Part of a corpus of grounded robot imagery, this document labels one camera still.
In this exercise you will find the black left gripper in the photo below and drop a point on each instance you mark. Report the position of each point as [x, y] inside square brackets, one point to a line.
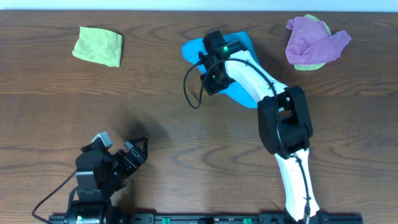
[131, 155]

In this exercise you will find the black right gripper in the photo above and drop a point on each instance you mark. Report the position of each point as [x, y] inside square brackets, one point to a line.
[211, 89]

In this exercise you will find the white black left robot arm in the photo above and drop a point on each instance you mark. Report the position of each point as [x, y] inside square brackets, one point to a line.
[99, 175]

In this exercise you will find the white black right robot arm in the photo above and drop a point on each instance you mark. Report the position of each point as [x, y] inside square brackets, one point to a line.
[283, 117]

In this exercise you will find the green cloth under purple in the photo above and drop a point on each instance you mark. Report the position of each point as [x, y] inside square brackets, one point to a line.
[312, 67]

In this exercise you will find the folded green cloth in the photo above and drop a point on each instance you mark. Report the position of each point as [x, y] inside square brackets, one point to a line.
[99, 46]

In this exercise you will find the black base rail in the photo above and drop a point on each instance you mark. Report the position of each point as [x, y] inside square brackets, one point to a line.
[262, 218]

